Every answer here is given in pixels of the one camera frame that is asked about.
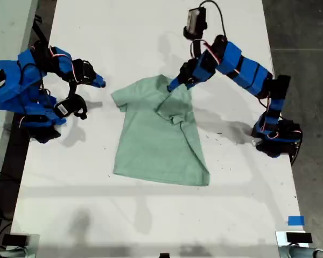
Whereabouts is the black camera cable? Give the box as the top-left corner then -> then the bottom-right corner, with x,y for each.
199,0 -> 228,38

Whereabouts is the black camera stalk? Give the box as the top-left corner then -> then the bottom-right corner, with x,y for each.
191,39 -> 204,60
67,79 -> 79,99

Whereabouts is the grey tube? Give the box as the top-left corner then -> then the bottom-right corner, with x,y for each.
278,246 -> 323,258

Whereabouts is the long blue tape strip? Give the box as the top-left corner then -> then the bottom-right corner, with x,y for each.
0,60 -> 19,69

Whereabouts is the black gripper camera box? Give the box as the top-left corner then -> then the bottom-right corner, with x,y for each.
182,7 -> 208,41
53,95 -> 88,121

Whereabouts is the blue tape square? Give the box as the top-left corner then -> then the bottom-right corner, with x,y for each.
287,216 -> 305,226

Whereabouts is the pale grey side table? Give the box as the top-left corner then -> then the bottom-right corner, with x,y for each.
0,0 -> 38,205

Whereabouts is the small black box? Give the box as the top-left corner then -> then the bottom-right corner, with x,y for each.
2,234 -> 31,246
286,232 -> 313,244

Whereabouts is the pale green T-shirt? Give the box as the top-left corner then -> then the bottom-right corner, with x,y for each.
110,75 -> 211,187

